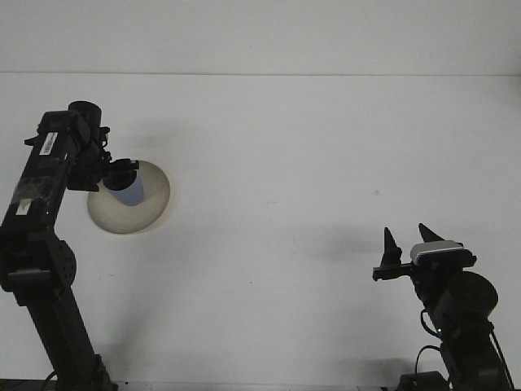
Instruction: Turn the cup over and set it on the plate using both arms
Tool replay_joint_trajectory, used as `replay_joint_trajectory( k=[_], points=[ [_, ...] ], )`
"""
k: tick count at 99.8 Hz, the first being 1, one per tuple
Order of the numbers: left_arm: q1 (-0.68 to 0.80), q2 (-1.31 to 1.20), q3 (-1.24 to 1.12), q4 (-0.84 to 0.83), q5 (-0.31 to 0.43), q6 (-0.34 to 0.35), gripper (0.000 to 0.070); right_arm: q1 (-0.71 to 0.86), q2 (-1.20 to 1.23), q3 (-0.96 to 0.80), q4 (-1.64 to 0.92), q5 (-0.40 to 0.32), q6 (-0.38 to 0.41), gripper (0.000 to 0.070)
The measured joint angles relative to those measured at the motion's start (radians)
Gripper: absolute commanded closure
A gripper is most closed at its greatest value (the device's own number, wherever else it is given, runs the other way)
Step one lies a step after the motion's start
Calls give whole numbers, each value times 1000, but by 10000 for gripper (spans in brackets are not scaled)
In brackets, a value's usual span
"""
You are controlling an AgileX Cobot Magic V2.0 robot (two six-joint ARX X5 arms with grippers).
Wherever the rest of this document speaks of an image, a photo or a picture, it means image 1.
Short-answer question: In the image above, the looped black arm cable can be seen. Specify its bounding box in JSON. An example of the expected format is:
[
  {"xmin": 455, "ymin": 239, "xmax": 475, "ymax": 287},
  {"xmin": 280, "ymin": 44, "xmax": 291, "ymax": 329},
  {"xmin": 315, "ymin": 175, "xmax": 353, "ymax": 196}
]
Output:
[{"xmin": 414, "ymin": 308, "xmax": 444, "ymax": 375}]

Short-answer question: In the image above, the long black arm cable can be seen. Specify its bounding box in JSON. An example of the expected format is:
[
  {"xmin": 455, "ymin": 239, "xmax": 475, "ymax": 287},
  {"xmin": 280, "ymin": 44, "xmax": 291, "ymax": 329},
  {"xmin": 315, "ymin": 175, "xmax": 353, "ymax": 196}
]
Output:
[{"xmin": 488, "ymin": 330, "xmax": 514, "ymax": 384}]

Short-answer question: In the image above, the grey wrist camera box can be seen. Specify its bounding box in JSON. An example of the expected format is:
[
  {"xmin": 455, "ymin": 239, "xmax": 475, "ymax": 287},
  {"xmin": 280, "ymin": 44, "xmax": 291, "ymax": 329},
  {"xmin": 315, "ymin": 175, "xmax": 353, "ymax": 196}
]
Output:
[{"xmin": 409, "ymin": 239, "xmax": 478, "ymax": 269}]

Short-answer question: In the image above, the pale round plate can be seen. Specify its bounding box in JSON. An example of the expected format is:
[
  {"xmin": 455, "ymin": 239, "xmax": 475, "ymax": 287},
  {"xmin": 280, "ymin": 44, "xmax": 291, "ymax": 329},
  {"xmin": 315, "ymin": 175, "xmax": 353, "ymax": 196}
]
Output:
[{"xmin": 86, "ymin": 159, "xmax": 179, "ymax": 235}]

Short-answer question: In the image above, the pale blue cup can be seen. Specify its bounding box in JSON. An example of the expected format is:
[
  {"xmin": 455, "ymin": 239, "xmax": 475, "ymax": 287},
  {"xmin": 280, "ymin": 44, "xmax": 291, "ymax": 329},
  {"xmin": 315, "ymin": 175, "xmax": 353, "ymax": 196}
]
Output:
[{"xmin": 104, "ymin": 169, "xmax": 147, "ymax": 208}]

